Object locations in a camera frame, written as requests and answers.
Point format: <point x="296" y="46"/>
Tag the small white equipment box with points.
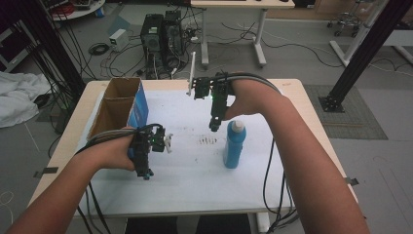
<point x="118" y="39"/>

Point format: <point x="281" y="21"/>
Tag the white table mat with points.
<point x="188" y="182"/>

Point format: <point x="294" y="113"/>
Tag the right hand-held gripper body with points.
<point x="218" y="97"/>

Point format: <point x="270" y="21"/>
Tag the white desk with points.
<point x="240" y="4"/>

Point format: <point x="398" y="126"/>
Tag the person's right hand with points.
<point x="253" y="97"/>

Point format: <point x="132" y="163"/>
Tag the blue bottle with white cap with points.
<point x="233" y="146"/>

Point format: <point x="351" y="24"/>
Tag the gray tape strip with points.
<point x="351" y="181"/>
<point x="45" y="171"/>

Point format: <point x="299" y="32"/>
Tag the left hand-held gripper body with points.
<point x="142" y="152"/>

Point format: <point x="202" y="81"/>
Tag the black computer tower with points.
<point x="152" y="39"/>
<point x="172" y="35"/>

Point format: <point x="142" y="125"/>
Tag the blue cardboard box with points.
<point x="113" y="107"/>

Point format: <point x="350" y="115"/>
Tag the white cloth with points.
<point x="19" y="97"/>

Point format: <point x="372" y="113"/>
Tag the wheeled stool base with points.
<point x="345" y="22"/>

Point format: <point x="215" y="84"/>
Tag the gray floor mat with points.
<point x="354" y="117"/>

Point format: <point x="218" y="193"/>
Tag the person's left hand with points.
<point x="113" y="152"/>

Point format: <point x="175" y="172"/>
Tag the round white table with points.
<point x="81" y="11"/>

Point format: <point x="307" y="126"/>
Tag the black metal post with base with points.
<point x="367" y="52"/>

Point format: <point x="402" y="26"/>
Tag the white metal stand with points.
<point x="354" y="42"/>

